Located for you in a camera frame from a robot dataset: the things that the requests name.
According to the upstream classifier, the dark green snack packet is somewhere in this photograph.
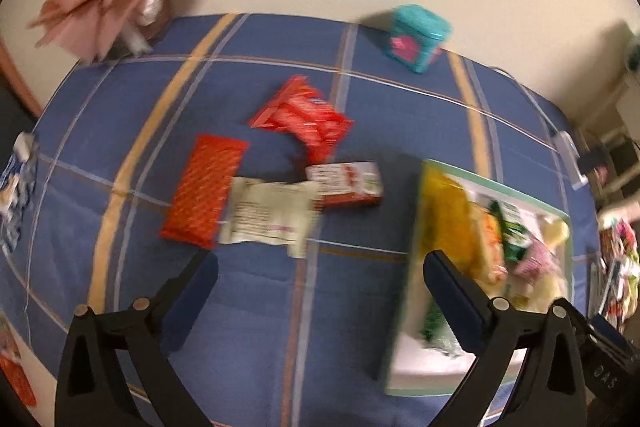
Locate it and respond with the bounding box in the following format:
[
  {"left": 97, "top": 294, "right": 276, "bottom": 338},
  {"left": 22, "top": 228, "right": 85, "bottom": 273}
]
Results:
[{"left": 419, "top": 299, "right": 463, "bottom": 353}]

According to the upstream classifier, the orange plastic bag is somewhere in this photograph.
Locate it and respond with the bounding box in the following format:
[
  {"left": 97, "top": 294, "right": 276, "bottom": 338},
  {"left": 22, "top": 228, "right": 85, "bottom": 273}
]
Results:
[{"left": 0, "top": 352, "right": 38, "bottom": 408}]

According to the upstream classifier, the pile of colourful packets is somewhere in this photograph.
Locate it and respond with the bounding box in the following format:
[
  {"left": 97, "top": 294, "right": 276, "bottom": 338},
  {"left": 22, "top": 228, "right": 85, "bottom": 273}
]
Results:
[{"left": 596, "top": 206, "right": 640, "bottom": 333}]

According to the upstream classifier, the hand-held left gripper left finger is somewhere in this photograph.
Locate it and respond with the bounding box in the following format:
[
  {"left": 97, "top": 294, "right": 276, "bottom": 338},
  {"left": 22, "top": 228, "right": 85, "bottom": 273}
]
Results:
[{"left": 55, "top": 251, "right": 219, "bottom": 427}]

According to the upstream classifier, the yellow snack packet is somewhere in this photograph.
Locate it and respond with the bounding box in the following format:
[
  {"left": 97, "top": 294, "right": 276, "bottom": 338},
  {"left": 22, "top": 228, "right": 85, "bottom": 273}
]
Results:
[{"left": 419, "top": 167, "right": 478, "bottom": 280}]

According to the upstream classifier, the blue plaid tablecloth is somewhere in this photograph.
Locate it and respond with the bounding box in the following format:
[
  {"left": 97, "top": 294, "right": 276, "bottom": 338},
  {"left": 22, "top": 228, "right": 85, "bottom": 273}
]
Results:
[{"left": 0, "top": 12, "right": 601, "bottom": 427}]

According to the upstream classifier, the crinkled red snack bag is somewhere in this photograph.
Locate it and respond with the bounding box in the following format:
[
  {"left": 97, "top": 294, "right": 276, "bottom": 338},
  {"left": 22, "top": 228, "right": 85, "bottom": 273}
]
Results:
[{"left": 248, "top": 75, "right": 354, "bottom": 164}]

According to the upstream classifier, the white power adapter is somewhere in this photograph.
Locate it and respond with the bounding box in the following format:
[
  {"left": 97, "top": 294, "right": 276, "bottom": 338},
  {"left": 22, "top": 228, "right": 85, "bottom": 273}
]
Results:
[{"left": 552, "top": 131, "right": 590, "bottom": 192}]

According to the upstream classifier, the mint rimmed tray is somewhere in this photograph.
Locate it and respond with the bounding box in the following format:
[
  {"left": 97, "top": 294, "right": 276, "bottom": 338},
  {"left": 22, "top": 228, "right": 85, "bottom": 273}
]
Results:
[{"left": 384, "top": 159, "right": 574, "bottom": 398}]

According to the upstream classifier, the blue checked tissue pack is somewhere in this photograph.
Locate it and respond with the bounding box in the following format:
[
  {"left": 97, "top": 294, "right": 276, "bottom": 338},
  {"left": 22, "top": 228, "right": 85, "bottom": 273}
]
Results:
[{"left": 0, "top": 132, "right": 40, "bottom": 255}]

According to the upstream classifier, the small red carton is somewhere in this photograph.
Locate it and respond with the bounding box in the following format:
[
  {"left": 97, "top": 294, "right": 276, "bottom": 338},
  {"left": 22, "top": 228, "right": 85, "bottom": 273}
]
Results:
[{"left": 305, "top": 161, "right": 386, "bottom": 210}]

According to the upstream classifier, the white cable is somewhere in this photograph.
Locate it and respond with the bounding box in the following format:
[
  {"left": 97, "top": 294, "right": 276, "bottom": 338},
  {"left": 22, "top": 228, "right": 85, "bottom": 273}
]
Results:
[{"left": 487, "top": 66, "right": 563, "bottom": 138}]

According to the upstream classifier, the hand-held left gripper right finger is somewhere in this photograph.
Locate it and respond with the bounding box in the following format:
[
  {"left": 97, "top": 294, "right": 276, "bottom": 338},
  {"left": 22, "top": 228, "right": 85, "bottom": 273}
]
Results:
[{"left": 423, "top": 250, "right": 587, "bottom": 427}]

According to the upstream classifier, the flat red snack packet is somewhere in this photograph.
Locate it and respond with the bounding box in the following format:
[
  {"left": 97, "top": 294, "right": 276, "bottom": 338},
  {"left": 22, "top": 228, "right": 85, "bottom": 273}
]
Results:
[{"left": 159, "top": 134, "right": 251, "bottom": 249}]

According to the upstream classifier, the teal tin box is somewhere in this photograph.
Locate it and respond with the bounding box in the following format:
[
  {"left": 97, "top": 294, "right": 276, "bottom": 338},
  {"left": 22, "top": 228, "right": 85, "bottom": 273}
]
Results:
[{"left": 384, "top": 4, "right": 452, "bottom": 74}]

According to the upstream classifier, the clear cookie packet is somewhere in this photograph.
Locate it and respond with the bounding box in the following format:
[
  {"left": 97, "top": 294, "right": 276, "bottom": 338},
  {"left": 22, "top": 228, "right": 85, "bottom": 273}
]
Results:
[{"left": 537, "top": 213, "right": 572, "bottom": 254}]

